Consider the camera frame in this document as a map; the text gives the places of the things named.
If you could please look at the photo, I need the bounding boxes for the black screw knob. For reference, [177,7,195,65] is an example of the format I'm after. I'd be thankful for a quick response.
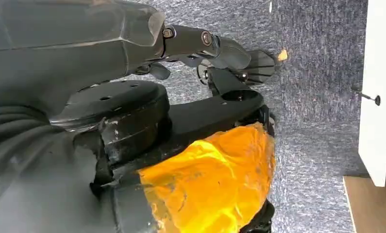
[352,84,382,107]

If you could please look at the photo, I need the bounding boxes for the white cabinet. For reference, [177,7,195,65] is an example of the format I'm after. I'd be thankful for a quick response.
[358,0,386,188]

